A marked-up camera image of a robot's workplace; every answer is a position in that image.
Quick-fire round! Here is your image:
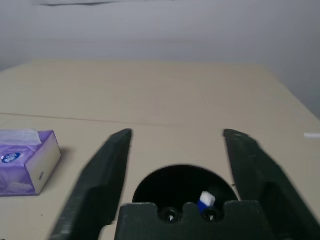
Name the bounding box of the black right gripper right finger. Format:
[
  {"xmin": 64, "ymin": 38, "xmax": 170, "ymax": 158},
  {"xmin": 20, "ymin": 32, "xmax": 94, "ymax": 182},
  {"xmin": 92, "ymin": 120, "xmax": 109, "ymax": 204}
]
[{"xmin": 223, "ymin": 128, "xmax": 320, "ymax": 240}]

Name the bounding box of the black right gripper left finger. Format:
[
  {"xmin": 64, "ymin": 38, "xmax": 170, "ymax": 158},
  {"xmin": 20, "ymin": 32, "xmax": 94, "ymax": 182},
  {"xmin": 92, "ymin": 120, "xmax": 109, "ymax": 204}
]
[{"xmin": 48, "ymin": 128, "xmax": 133, "ymax": 240}]

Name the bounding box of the blue and white marker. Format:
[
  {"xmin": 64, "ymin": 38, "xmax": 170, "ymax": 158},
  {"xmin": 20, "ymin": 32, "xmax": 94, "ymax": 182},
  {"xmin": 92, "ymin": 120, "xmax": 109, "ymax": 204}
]
[{"xmin": 196, "ymin": 191, "xmax": 216, "ymax": 210}]

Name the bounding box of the black plastic cup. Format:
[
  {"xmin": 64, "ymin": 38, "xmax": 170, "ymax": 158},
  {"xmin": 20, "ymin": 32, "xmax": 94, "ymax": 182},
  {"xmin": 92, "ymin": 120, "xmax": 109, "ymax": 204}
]
[{"xmin": 131, "ymin": 164, "xmax": 238, "ymax": 208}]

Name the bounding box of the purple tissue pack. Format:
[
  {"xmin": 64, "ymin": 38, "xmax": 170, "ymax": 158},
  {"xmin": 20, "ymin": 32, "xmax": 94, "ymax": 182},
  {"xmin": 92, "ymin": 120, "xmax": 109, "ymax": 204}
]
[{"xmin": 0, "ymin": 128, "xmax": 62, "ymax": 197}]

